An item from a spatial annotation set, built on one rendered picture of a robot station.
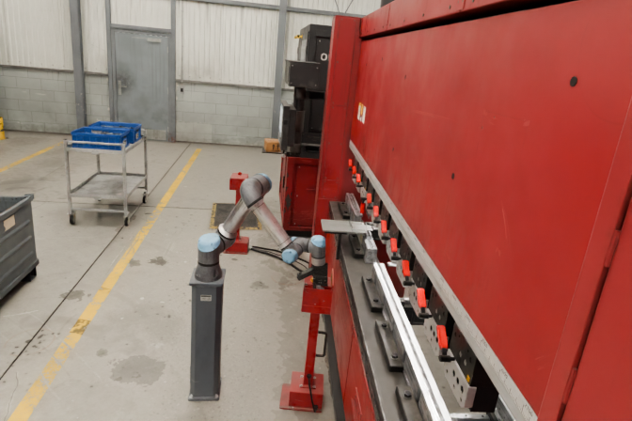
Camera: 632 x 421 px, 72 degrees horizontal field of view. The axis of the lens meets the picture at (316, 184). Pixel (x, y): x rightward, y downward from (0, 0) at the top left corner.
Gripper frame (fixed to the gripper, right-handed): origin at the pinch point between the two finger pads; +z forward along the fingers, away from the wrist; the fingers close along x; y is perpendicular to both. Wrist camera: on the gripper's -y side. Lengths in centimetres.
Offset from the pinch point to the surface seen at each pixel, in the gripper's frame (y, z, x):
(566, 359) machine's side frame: 30, -98, -175
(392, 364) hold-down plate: 32, -14, -72
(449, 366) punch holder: 41, -44, -110
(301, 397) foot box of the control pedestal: -7, 64, -3
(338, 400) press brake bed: 14, 70, 1
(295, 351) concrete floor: -14, 72, 48
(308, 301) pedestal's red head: -2.8, 0.0, -4.7
